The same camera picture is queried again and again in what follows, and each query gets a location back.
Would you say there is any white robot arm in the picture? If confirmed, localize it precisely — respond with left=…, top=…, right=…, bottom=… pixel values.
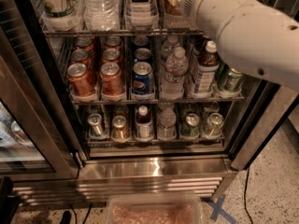
left=169, top=0, right=299, bottom=91

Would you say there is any rear water bottle middle shelf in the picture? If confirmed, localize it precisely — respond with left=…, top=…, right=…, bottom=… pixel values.
left=160, top=35, right=179, bottom=65

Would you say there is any rear blue pepsi can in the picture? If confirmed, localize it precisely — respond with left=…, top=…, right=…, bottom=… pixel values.
left=133, top=35, right=150, bottom=49

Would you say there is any blue pepsi can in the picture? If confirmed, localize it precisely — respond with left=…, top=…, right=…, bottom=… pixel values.
left=133, top=62, right=153, bottom=95
left=133, top=35, right=150, bottom=49
left=134, top=48, right=151, bottom=63

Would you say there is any middle blue pepsi can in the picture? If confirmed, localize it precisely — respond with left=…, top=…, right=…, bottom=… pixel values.
left=134, top=48, right=151, bottom=63

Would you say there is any clear water bottle top shelf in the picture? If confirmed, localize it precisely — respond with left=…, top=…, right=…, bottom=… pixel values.
left=83, top=0, right=120, bottom=31

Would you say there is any orange soda can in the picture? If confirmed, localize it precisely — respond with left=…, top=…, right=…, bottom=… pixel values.
left=102, top=49, right=122, bottom=64
left=71, top=49, right=95, bottom=76
left=100, top=63, right=124, bottom=95
left=104, top=36, right=122, bottom=50
left=67, top=63, right=95, bottom=97
left=75, top=37, right=94, bottom=54

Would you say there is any front blue pepsi can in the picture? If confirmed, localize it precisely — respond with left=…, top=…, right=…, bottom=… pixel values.
left=133, top=62, right=153, bottom=95

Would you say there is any front water bottle middle shelf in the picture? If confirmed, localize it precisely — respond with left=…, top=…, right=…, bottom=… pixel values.
left=161, top=47, right=189, bottom=100

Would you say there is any front green soda can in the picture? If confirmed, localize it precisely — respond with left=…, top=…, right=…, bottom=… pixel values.
left=218, top=65, right=244, bottom=92

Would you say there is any rear left orange soda can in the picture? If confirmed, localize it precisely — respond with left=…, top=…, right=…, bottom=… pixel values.
left=75, top=37, right=94, bottom=54

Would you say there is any middle left orange soda can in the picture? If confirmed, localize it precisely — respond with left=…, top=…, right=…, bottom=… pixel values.
left=71, top=49, right=95, bottom=76

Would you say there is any white green can bottom shelf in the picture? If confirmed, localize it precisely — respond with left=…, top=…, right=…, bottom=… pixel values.
left=203, top=113, right=223, bottom=137

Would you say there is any front left orange soda can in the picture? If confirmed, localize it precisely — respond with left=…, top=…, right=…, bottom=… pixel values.
left=67, top=63, right=95, bottom=97

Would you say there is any small tea bottle bottom shelf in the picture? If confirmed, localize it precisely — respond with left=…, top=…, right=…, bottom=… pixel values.
left=135, top=105, right=153, bottom=139

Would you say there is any water bottle bottom shelf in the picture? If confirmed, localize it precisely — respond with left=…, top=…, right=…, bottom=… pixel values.
left=157, top=107, right=177, bottom=141

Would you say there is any open fridge door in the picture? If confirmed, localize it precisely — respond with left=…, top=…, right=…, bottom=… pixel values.
left=231, top=85, right=298, bottom=171

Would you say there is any gold can bottom shelf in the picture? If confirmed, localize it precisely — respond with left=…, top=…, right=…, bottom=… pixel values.
left=112, top=116, right=129, bottom=140

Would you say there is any silver can bottom shelf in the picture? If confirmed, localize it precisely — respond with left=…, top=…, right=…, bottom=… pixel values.
left=87, top=114, right=105, bottom=136

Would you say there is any stainless steel fridge base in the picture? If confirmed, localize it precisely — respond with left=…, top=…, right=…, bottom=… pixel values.
left=13, top=155, right=238, bottom=206

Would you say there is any left glass fridge door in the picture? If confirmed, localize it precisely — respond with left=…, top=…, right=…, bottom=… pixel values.
left=0, top=0, right=78, bottom=182

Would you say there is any white label tea bottle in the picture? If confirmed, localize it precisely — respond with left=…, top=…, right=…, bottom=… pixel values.
left=125, top=0, right=157, bottom=17

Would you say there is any front iced tea bottle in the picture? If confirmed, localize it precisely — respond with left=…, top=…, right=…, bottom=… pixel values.
left=191, top=40, right=219, bottom=93

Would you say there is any blue tape cross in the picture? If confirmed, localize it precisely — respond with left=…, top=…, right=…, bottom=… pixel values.
left=203, top=194, right=236, bottom=224

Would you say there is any clear plastic bin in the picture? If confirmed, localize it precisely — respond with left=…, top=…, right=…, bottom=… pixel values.
left=107, top=192, right=202, bottom=224

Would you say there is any middle wire shelf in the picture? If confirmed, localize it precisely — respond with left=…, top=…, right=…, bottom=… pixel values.
left=71, top=94, right=245, bottom=105

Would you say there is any bottom wire shelf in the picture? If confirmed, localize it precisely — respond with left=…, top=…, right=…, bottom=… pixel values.
left=87, top=136, right=224, bottom=147

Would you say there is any black power cable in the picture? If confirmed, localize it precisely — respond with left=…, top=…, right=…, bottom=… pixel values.
left=242, top=167, right=254, bottom=224

